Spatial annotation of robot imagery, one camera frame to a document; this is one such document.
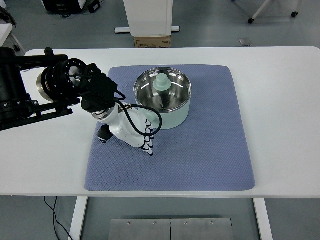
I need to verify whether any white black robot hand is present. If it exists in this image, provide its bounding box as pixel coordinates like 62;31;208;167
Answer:
96;106;156;157

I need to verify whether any green pot with handle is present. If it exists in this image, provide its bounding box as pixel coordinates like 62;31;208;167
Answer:
133;67;193;130

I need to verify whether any glass lid with green knob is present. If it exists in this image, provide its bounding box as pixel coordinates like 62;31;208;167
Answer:
133;67;193;115

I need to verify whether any blue textured mat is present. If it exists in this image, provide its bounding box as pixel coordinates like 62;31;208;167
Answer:
84;64;256;192

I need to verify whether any brown cardboard box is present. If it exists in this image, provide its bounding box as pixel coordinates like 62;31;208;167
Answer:
133;34;172;49

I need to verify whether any white table leg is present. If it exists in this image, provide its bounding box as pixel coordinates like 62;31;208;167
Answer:
68;196;89;240
252;198;274;240

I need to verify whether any grey metal plate with screws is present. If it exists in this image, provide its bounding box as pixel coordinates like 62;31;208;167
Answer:
109;217;233;240

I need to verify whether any small black box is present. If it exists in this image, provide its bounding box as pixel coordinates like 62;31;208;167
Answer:
87;0;102;14

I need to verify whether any black and white device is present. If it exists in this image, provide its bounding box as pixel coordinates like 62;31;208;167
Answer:
40;0;87;12

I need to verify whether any grey floor socket plate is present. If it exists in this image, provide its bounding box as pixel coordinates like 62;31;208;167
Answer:
238;37;254;47

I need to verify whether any white side table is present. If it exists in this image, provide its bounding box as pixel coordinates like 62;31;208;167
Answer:
0;23;26;55

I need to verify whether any black machine part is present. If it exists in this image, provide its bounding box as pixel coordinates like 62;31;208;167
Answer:
0;6;18;28

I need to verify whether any black cable under table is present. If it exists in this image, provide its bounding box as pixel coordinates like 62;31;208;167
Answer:
43;196;73;240

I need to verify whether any white pedestal cabinet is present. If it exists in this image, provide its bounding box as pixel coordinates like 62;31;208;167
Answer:
114;0;181;37

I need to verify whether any white wheeled frame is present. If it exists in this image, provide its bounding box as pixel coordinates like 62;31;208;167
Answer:
247;0;299;25

